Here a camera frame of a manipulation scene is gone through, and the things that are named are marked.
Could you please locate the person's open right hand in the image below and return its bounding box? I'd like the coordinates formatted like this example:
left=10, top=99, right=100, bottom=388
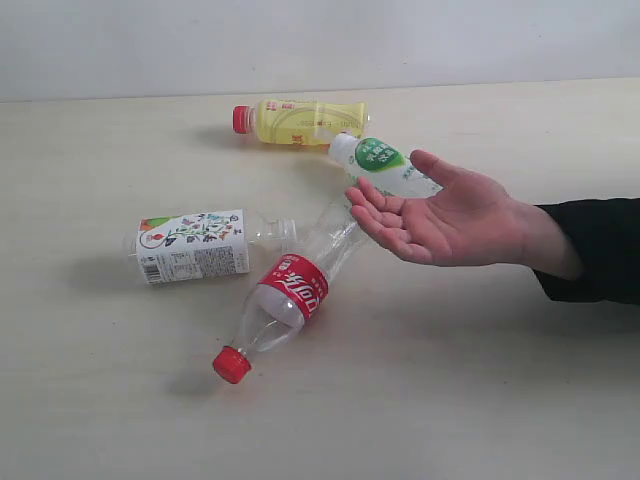
left=346, top=150, right=557, bottom=268

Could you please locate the white bottle with green label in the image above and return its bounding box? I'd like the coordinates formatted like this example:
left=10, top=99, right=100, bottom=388
left=328, top=133, right=442, bottom=198

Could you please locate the clear cola bottle red label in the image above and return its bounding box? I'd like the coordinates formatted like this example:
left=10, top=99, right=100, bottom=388
left=212, top=196, right=367, bottom=384

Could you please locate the yellow bottle with red cap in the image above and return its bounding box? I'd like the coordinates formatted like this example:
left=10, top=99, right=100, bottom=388
left=232, top=99, right=370, bottom=147

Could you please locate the clear bottle with floral label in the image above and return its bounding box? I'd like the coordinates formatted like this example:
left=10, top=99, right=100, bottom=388
left=124, top=208, right=297, bottom=286

